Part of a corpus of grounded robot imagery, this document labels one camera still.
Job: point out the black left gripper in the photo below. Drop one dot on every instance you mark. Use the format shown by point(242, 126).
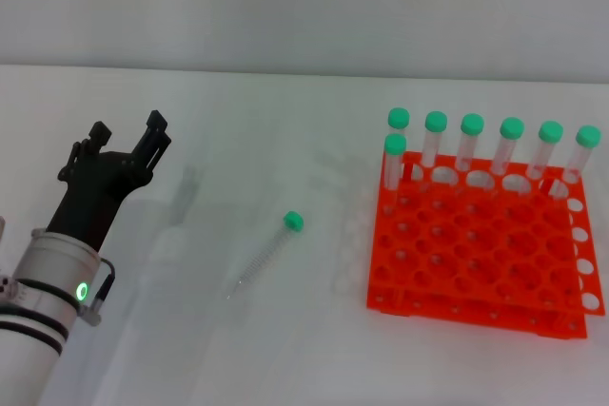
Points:
point(92, 192)

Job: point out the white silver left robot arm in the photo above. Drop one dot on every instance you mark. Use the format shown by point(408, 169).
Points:
point(33, 292)

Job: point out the clear test tube green cap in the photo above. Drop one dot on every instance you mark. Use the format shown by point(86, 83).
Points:
point(472, 124)
point(512, 128)
point(550, 131)
point(588, 136)
point(398, 117)
point(436, 121)
point(293, 220)
point(396, 142)

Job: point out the orange test tube rack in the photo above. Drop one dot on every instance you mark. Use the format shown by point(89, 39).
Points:
point(476, 254)

